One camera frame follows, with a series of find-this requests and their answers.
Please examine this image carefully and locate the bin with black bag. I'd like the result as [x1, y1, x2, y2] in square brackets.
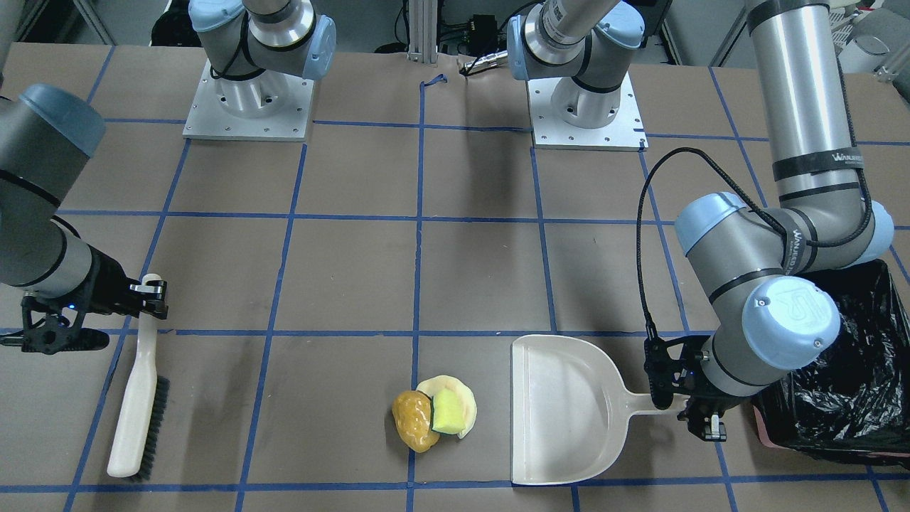
[752, 260, 909, 467]

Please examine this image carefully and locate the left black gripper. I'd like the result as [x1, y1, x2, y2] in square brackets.
[643, 334, 744, 443]

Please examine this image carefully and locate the beige dustpan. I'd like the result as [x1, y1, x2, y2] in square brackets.
[511, 334, 660, 486]

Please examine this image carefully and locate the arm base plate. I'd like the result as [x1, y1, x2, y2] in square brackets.
[183, 62, 316, 142]
[527, 73, 649, 151]

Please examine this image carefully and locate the beige hand brush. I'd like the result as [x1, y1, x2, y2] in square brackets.
[107, 274, 170, 481]

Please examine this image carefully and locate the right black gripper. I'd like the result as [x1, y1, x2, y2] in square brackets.
[2, 252, 169, 354]

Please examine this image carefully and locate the green yellow sponge piece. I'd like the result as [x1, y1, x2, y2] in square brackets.
[432, 388, 467, 435]

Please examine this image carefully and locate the aluminium frame post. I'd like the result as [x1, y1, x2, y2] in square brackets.
[407, 0, 439, 67]

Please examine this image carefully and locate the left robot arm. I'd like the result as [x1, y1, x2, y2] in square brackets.
[636, 1, 894, 442]

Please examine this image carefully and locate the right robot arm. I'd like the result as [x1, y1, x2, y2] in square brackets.
[1, 1, 337, 354]

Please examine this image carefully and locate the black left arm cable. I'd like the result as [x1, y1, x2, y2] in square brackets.
[636, 147, 875, 342]

